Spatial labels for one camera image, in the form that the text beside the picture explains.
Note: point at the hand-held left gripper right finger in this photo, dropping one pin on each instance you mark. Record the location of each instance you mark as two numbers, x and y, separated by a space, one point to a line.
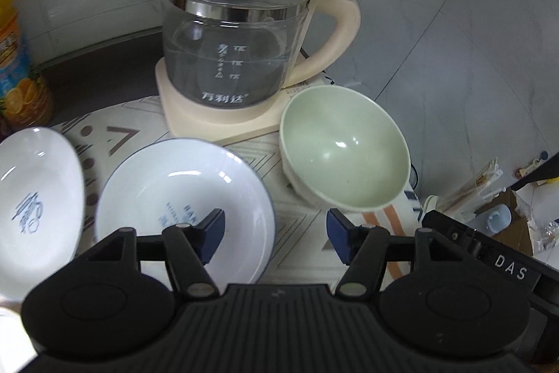
338 229

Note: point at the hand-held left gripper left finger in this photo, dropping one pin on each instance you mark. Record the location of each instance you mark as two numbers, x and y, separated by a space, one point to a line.
213 225

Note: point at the white plate blue rim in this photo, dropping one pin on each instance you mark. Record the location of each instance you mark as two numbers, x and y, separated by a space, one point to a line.
35 198
174 189

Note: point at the cream white bowl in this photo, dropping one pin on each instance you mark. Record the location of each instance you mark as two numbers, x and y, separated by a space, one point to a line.
296 180

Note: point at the light green bowl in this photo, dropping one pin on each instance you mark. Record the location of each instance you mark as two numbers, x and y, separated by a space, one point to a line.
345 150

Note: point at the cardboard box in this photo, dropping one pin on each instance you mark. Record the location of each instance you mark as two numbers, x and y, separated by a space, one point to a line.
522 224

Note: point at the patterned white table mat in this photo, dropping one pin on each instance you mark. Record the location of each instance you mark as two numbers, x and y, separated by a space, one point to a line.
288 233

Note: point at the clear plastic wrapper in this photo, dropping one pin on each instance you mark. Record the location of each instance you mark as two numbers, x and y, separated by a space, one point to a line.
549 234

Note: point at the wrapped disposable chopsticks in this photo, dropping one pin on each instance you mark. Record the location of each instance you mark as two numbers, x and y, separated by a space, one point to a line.
471 185

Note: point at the beige kettle base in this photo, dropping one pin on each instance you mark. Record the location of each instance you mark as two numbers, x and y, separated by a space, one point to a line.
205 119

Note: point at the glass electric kettle beige lid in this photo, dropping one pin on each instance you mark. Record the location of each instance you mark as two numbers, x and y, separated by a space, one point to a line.
236 28

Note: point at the orange juice bottle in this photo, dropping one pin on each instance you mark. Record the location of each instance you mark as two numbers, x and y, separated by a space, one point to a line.
19 76

